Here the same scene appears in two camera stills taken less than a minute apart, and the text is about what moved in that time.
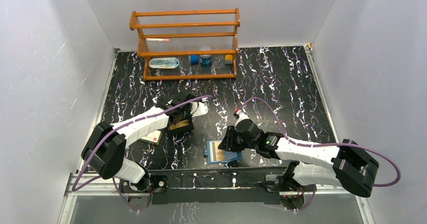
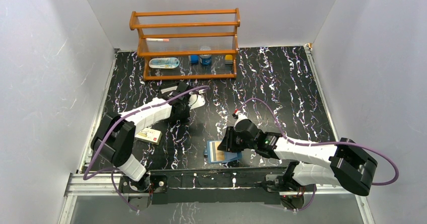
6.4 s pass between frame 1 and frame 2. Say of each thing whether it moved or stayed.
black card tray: moved
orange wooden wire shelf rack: stayed
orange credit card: stayed
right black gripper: stayed
